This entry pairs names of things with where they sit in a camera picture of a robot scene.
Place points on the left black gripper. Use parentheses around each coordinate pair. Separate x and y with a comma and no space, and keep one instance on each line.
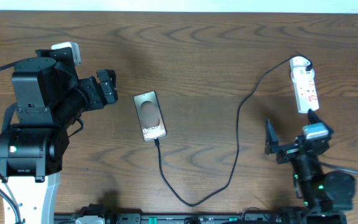
(97,98)

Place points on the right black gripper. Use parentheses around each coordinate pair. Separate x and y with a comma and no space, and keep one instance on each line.
(273,146)

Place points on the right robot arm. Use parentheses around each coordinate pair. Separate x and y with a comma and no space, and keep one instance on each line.
(326,196)

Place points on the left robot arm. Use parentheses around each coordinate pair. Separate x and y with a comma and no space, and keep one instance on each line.
(50,97)

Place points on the white power strip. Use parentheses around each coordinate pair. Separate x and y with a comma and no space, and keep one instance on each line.
(305,89)

